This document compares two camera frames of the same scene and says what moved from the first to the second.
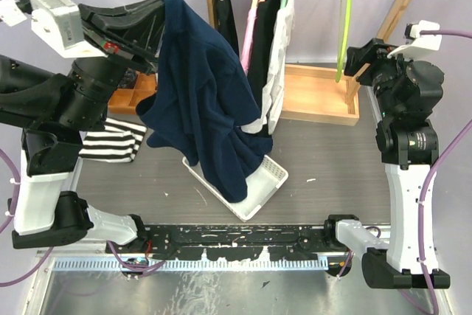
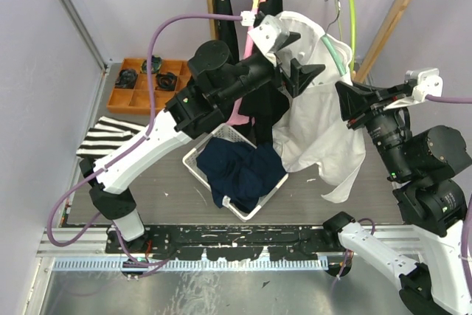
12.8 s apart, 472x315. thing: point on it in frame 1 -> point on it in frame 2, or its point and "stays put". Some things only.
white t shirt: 272,111 -> 313,123
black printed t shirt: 223,16 stays put
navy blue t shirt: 203,103 -> 239,171
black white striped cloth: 119,142 stays put
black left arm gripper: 133,32 -> 301,75
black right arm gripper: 374,52 -> 358,102
